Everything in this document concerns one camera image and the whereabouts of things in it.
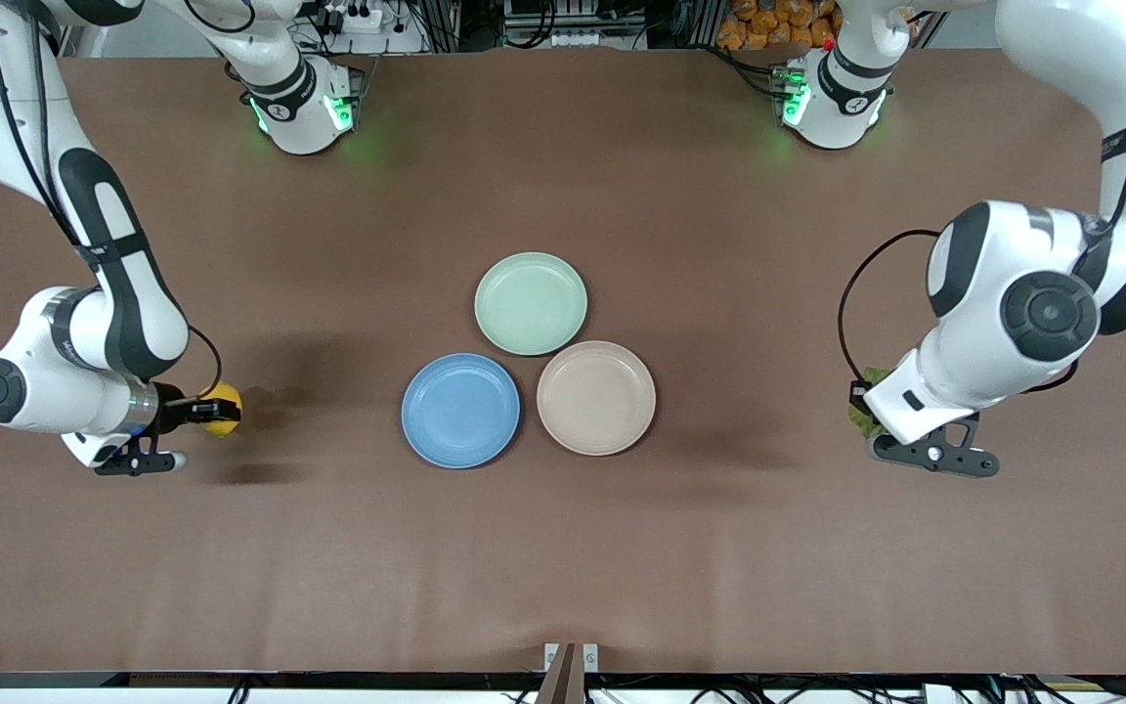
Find yellow lemon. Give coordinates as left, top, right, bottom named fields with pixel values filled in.
left=199, top=383, right=244, bottom=438

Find green lettuce leaf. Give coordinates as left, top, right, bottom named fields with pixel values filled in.
left=849, top=367, right=894, bottom=439

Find blue round plate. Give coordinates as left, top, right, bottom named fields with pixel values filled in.
left=401, top=353, right=522, bottom=470

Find beige round plate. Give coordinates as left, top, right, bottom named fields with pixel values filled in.
left=537, top=340, right=658, bottom=457

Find pale green round plate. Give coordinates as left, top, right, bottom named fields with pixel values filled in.
left=474, top=252, right=589, bottom=357

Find orange snack packets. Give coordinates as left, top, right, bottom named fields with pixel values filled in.
left=716, top=0, right=843, bottom=51

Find white power strip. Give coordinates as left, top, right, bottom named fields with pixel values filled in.
left=291, top=0, right=427, bottom=55

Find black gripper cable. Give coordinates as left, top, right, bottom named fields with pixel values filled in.
left=0, top=0, right=224, bottom=402
left=837, top=0, right=1126, bottom=392

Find metal table edge bracket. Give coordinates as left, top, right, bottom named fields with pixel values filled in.
left=543, top=642, right=600, bottom=704

